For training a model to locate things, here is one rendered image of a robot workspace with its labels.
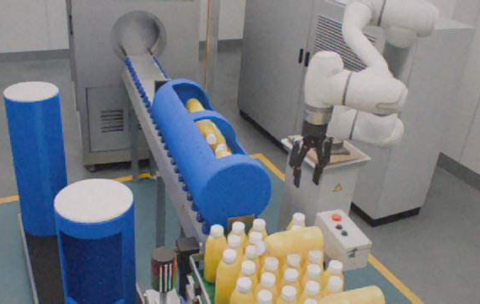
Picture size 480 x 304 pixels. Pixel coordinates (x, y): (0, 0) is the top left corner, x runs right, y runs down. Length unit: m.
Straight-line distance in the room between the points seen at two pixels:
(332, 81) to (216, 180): 0.56
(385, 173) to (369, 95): 2.10
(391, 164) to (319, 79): 2.10
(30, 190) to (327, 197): 1.67
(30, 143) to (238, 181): 1.45
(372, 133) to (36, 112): 1.71
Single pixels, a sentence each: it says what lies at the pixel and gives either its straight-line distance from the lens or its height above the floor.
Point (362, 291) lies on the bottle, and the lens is 1.35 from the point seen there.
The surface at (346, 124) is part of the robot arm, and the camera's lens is 2.27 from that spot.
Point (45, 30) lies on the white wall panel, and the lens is 6.68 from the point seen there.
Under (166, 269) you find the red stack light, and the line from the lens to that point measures 1.25.
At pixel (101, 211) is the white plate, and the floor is 1.04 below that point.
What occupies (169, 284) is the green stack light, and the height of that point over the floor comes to 1.19.
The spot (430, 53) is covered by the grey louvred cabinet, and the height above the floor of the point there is 1.30.
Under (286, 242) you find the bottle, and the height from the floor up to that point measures 1.16.
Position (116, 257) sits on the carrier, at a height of 0.66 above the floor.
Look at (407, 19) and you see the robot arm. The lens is 1.89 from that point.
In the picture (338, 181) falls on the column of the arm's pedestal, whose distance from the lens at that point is 2.37.
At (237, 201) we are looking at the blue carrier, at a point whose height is 1.07.
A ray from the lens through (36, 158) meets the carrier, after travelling 2.91.
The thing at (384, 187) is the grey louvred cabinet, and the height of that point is 0.35.
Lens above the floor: 2.06
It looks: 28 degrees down
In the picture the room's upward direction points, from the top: 5 degrees clockwise
